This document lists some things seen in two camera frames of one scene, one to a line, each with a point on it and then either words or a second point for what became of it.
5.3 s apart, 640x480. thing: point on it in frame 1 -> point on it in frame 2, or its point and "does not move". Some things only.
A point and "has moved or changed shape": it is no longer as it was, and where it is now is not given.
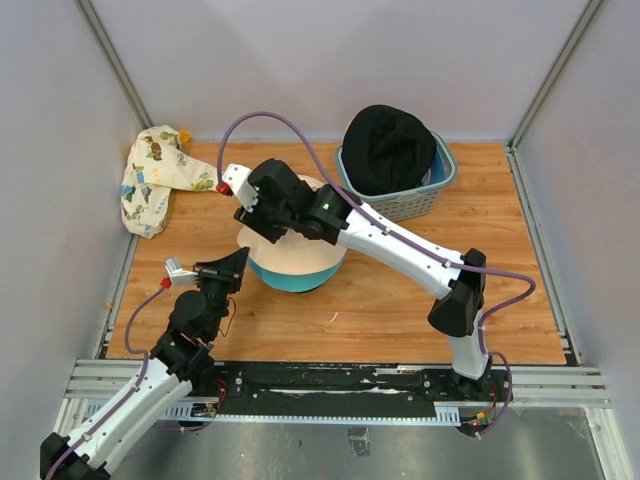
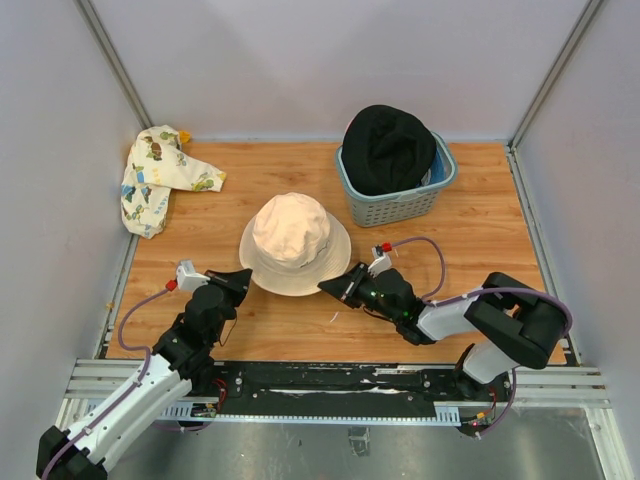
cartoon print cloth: x=158 y=163 does not move
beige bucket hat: x=292 y=253 has moved or changed shape
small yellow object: x=184 y=136 does not move
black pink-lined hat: x=386 y=149 does not move
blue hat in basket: x=437 y=169 does not move
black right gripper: x=253 y=220 -> x=346 y=286
